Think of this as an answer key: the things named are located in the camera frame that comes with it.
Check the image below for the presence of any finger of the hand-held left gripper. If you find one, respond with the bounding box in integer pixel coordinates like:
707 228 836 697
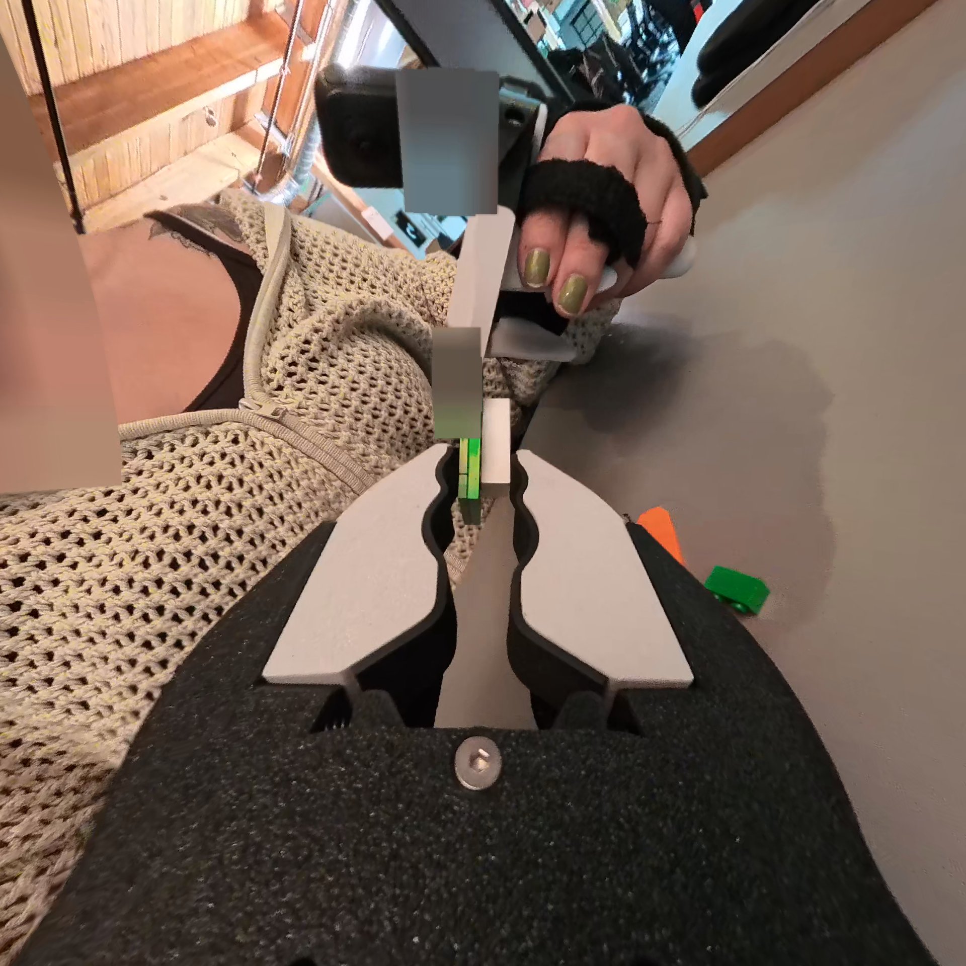
481 397 515 497
449 213 518 335

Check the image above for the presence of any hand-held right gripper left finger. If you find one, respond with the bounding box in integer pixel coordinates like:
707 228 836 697
262 444 460 729

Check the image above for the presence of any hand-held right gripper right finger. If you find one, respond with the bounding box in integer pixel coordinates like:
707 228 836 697
507 450 695 731

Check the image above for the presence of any bright green lego plate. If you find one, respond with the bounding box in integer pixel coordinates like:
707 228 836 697
457 436 484 523

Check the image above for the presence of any small green lego block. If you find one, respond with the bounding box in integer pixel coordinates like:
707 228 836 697
704 565 771 615

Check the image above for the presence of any person's left hand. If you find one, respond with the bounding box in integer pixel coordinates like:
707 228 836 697
521 103 697 318

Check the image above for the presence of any orange brick separator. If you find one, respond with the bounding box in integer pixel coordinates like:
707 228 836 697
636 506 685 566

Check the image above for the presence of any black framed monitor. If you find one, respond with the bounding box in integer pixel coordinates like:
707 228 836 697
376 0 576 107

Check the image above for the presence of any person's torso in knitted sweater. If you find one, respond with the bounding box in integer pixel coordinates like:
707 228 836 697
0 189 544 959

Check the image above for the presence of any black oval cushion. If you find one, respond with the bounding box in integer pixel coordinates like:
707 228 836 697
691 0 825 108

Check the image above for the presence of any silver ventilation duct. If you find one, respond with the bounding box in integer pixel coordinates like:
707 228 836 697
255 0 357 199

